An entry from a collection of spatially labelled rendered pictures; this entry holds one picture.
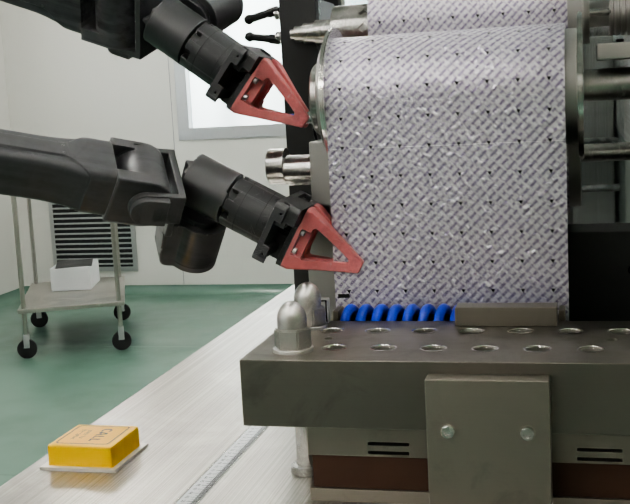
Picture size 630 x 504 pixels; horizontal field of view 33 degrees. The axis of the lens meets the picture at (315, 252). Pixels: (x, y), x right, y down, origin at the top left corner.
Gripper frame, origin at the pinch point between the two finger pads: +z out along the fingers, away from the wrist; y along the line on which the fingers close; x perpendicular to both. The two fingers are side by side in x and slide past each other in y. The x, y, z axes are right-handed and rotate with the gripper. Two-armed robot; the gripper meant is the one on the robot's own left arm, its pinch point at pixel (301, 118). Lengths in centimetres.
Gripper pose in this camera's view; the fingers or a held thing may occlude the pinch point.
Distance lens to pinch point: 117.4
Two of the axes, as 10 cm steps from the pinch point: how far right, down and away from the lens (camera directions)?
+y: -2.3, 1.3, -9.6
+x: 5.4, -8.0, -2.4
